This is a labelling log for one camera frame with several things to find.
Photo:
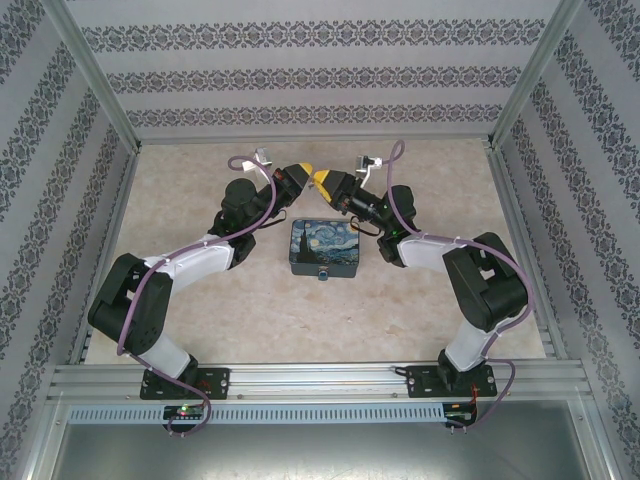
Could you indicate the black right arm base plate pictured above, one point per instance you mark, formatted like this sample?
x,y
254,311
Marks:
x,y
420,382

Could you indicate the aluminium frame post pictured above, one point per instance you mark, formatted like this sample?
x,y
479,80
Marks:
x,y
95,75
537,70

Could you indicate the small blue padlock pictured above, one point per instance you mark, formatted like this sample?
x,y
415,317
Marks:
x,y
323,274

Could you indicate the starry night tin box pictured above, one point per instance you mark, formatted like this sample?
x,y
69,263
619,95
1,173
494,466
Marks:
x,y
325,245

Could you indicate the aluminium side rail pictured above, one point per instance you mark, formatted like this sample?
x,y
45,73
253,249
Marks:
x,y
522,210
107,250

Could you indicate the grey metal sheet panel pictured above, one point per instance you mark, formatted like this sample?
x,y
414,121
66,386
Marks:
x,y
320,450

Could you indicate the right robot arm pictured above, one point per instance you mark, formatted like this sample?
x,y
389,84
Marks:
x,y
490,285

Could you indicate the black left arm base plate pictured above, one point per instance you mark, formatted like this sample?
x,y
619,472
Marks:
x,y
220,382

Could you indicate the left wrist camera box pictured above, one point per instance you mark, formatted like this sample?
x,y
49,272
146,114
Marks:
x,y
260,159

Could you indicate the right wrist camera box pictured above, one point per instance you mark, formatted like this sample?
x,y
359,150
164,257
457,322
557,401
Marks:
x,y
367,165

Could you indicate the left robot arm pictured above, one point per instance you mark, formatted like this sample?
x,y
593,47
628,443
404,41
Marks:
x,y
115,300

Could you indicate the aluminium mounting rail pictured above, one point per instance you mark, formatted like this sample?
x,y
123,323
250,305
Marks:
x,y
320,380

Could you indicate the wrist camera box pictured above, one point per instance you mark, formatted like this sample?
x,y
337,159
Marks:
x,y
367,165
260,159

